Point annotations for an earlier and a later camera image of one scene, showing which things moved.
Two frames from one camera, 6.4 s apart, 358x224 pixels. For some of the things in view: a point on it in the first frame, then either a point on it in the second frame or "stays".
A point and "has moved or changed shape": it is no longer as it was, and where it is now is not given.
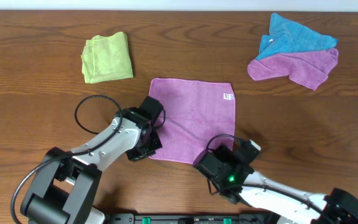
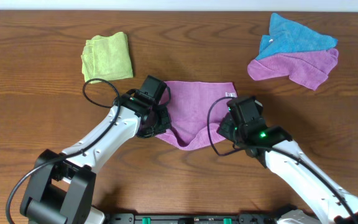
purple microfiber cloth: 195,111 has moved or changed shape
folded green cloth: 107,58 stays
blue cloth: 287,36 stays
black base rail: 131,218 stays
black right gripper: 206,164 to 224,127
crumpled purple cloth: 308,68 stays
